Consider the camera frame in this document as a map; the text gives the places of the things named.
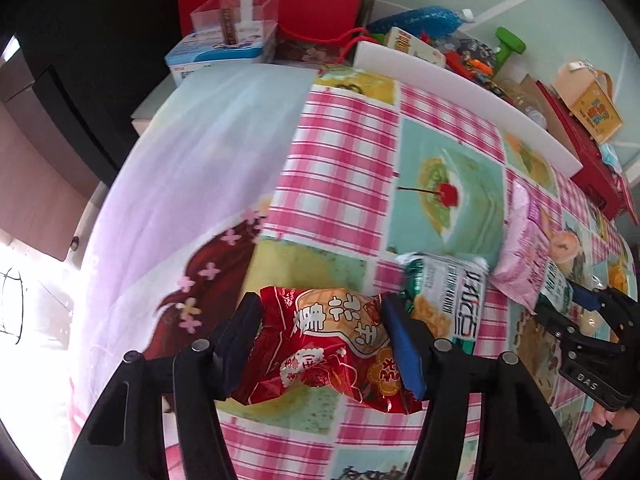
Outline wet wipes pack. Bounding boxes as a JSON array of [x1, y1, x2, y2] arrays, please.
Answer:
[[597, 142, 623, 173]]

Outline green white biscuit packet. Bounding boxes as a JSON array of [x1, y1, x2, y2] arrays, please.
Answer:
[[397, 251, 491, 356]]

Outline printed blanket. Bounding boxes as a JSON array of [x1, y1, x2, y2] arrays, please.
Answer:
[[65, 65, 326, 480]]

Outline green dumbbell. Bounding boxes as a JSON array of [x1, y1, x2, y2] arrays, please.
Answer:
[[494, 26, 528, 68]]

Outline large red gift box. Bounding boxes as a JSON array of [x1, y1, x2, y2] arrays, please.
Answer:
[[535, 80, 626, 218]]

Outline yellow white card pack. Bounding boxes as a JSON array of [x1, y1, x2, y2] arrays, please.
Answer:
[[382, 26, 447, 70]]

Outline small red snack packet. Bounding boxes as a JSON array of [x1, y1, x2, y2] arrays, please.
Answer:
[[235, 285, 426, 416]]

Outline green cake packet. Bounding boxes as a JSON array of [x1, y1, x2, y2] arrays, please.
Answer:
[[537, 260, 576, 313]]

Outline black cabinet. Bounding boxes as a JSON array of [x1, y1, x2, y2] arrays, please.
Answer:
[[0, 0, 181, 186]]

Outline blue plastic bottle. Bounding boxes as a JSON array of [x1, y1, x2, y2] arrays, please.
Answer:
[[365, 6, 476, 41]]

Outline person's right hand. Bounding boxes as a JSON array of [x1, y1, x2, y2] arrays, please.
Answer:
[[591, 404, 640, 442]]

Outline clear plastic bottle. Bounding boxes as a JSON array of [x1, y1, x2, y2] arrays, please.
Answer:
[[510, 85, 551, 128]]

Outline toy cars pack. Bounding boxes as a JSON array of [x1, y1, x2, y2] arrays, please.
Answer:
[[440, 37, 506, 96]]

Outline pale jelly cup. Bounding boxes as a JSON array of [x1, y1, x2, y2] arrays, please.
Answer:
[[547, 232, 581, 263]]

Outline plain red box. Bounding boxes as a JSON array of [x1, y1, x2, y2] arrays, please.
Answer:
[[177, 0, 372, 41]]

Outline white foam board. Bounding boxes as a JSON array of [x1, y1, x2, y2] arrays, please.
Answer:
[[352, 40, 583, 178]]

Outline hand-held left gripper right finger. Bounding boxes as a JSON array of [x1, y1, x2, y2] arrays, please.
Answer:
[[381, 292, 569, 480]]

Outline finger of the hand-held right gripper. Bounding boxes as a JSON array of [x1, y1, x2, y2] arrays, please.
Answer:
[[532, 305, 619, 350], [569, 280, 640, 344]]

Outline blue white box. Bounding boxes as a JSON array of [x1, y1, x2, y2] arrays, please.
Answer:
[[165, 35, 278, 86]]

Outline pink swiss roll packet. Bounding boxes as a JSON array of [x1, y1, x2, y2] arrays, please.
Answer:
[[492, 180, 571, 313]]

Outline yellow carry box with handle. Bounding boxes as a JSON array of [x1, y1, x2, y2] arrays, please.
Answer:
[[552, 60, 625, 145]]

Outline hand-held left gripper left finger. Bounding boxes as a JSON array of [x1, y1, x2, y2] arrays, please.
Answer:
[[60, 291, 263, 480]]

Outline red floral gift bag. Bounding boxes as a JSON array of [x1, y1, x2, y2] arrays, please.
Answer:
[[275, 25, 368, 67]]

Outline clear plastic box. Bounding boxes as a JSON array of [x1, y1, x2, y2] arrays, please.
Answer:
[[190, 0, 281, 48]]

